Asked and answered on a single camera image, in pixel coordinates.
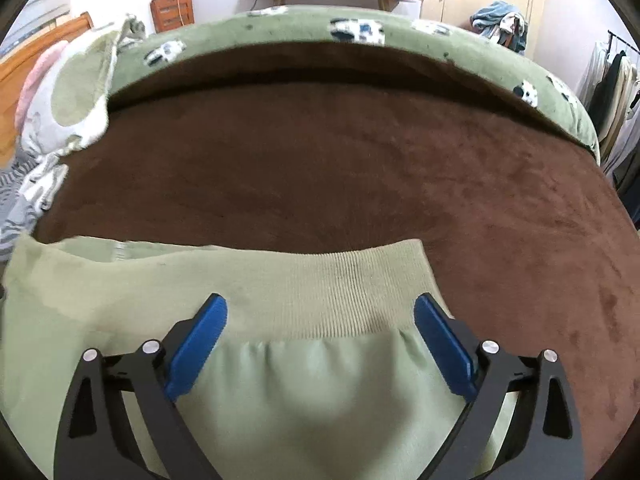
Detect green zip jacket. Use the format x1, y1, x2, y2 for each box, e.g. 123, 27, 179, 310
0, 232, 521, 480

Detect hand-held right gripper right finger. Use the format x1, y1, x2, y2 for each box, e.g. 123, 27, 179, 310
414, 294, 586, 480

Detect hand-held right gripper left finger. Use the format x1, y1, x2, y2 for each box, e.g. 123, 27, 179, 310
52, 294, 228, 480

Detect brown fleece blanket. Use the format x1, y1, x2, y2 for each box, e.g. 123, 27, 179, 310
32, 42, 640, 480

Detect white pillow with green hearts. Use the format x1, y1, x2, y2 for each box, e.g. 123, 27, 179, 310
20, 12, 148, 161

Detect white fleece blanket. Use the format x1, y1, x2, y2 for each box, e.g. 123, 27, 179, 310
20, 152, 68, 211

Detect pink pillow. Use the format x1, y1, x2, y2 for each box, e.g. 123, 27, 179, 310
15, 40, 68, 131

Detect beige hanging shirt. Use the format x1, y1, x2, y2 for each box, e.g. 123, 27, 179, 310
597, 60, 640, 161

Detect black clothes rack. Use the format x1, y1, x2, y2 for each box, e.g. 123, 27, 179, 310
607, 30, 640, 61

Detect wooden headboard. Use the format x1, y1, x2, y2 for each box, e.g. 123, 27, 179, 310
0, 12, 95, 166

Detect grey striped cloth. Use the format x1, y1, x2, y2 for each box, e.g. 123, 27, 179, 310
0, 160, 38, 261

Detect black hanging coat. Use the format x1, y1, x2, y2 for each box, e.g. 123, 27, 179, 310
587, 52, 628, 131

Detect green panda print quilt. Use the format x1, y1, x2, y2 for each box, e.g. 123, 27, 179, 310
107, 5, 601, 166

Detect white window blinds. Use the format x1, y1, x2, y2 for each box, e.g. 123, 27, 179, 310
0, 0, 71, 56

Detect wooden chair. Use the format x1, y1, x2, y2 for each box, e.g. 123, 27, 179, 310
150, 0, 195, 36

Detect pile of clothes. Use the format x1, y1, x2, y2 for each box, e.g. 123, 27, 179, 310
470, 1, 528, 56

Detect white hanging garment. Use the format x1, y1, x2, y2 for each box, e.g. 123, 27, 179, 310
580, 40, 613, 111

